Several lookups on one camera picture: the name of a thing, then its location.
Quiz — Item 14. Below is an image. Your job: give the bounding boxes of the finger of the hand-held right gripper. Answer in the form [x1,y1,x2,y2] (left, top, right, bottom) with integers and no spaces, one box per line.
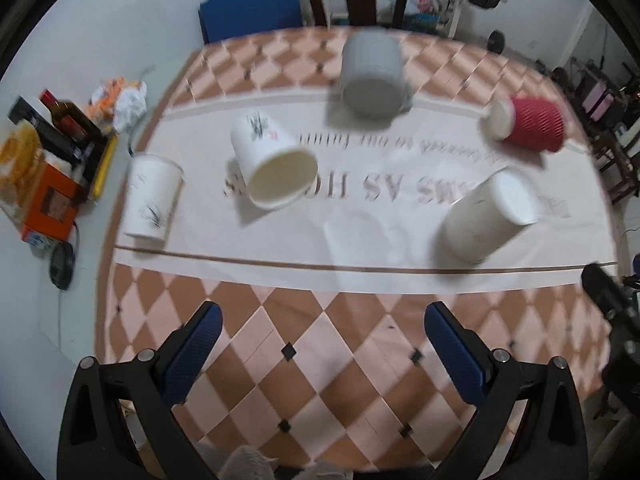
[581,262,640,323]

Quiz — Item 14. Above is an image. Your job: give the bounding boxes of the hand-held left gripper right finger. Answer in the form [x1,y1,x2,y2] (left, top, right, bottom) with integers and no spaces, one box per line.
[424,301,589,480]

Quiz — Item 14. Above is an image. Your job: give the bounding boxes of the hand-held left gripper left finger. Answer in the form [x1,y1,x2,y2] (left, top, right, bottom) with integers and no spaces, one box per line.
[56,301,224,480]

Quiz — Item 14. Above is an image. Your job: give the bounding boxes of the plain white paper cup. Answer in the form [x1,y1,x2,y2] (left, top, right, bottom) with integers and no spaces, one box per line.
[442,167,544,266]

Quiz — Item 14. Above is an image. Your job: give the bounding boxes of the white paper cup with print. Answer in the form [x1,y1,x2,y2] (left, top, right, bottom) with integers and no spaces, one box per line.
[229,109,319,211]
[122,153,185,247]

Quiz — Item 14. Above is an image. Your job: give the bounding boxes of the red ribbed cup white lid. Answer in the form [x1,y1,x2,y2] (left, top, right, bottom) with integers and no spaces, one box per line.
[482,95,566,155]

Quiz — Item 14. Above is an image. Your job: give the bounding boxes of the grey cup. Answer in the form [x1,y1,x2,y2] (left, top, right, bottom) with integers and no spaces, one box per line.
[327,29,414,122]

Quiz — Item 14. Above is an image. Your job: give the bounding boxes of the checkered printed tablecloth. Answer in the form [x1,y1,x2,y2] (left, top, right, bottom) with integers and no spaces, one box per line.
[94,26,622,472]

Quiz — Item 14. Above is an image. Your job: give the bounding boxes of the black computer mouse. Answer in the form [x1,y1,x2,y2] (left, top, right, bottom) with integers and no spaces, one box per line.
[48,242,76,291]

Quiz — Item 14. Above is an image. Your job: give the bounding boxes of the dark wooden chair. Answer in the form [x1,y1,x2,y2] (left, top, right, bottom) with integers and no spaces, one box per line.
[550,54,640,207]

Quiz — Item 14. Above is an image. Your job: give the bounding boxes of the yellow pen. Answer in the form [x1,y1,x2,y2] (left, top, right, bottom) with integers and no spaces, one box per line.
[90,136,119,202]

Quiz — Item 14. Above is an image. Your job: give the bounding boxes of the orange box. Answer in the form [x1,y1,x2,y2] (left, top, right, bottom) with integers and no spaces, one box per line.
[20,159,83,244]

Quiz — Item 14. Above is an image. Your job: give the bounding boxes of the crumpled white orange bag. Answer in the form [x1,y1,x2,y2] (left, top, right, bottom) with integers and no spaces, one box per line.
[86,76,149,134]

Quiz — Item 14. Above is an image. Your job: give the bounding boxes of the yellow snack bag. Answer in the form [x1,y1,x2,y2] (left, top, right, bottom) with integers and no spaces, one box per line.
[0,124,47,213]

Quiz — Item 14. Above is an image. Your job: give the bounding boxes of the black box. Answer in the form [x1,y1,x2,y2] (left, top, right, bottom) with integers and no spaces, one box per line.
[7,96,108,181]

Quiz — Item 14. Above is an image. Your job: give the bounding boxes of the dark liquid bottle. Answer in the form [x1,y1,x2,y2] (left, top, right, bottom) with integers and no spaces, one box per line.
[39,88,103,143]

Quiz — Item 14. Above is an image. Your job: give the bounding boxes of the blue folded mat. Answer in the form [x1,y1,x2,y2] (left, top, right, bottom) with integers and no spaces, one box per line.
[198,0,304,44]

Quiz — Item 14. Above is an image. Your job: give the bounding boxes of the white plastic bag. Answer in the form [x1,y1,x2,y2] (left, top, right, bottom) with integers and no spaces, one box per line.
[384,0,444,17]

